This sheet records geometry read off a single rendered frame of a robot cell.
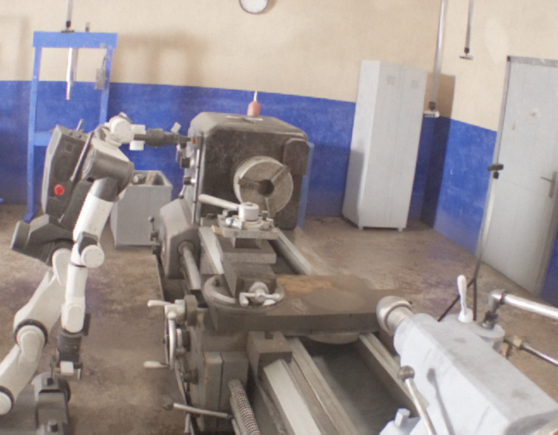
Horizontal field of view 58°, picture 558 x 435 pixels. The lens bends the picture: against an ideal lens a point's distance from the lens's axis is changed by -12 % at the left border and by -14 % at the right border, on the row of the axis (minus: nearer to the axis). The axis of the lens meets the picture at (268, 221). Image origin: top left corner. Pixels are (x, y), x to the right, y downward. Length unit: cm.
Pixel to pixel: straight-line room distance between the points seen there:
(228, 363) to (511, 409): 96
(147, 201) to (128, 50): 186
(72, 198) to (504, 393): 148
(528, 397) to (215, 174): 200
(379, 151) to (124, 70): 280
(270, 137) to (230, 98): 332
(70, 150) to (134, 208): 282
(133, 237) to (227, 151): 225
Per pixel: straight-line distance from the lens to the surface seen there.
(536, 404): 98
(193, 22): 591
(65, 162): 190
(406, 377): 105
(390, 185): 616
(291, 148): 266
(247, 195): 250
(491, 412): 95
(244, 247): 176
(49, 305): 213
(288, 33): 611
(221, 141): 264
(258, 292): 157
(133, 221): 471
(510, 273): 552
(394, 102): 602
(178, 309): 174
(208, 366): 165
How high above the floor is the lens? 163
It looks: 16 degrees down
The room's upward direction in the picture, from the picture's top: 7 degrees clockwise
